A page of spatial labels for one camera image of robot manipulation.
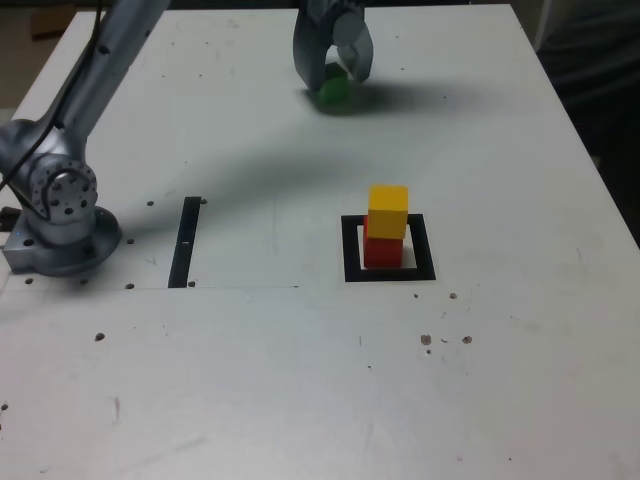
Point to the black tape square outline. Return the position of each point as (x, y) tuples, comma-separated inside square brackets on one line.
[(350, 260)]

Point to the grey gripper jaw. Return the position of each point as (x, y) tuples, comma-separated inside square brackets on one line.
[(352, 30), (310, 45)]

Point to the brown cardboard box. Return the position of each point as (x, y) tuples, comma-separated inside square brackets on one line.
[(50, 22)]

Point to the black tape strip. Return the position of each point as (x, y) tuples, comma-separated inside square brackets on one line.
[(184, 240)]

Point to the red cube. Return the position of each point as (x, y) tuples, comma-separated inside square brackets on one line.
[(382, 252)]

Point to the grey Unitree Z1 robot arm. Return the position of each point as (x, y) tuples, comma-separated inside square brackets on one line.
[(60, 185)]

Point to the yellow cube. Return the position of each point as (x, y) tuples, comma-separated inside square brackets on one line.
[(387, 210)]

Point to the green cube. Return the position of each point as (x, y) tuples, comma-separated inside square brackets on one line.
[(336, 91)]

